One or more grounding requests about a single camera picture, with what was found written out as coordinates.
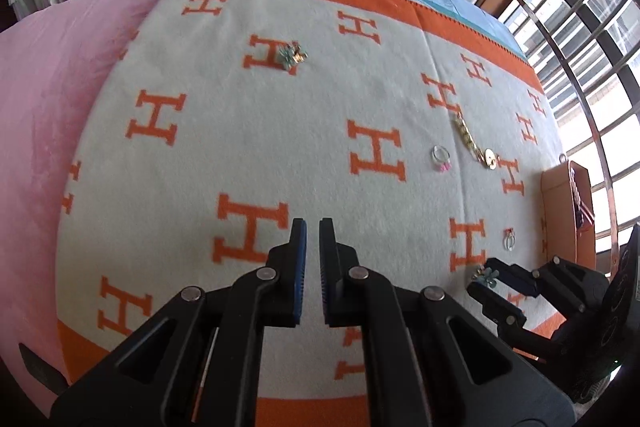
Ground teal flower hair clip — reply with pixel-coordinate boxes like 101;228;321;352
277;41;308;72

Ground orange grey H blanket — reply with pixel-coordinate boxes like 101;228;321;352
55;0;563;426

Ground white pearl bracelet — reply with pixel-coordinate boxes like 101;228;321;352
567;166;587;228

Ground pink bed cover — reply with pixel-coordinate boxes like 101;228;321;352
1;0;158;414

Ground silver ring pink stones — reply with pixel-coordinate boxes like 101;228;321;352
431;145;451;172

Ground metal window grille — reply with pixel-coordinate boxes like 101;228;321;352
478;0;639;272

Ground pink jewelry box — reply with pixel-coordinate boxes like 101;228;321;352
540;160;597;269

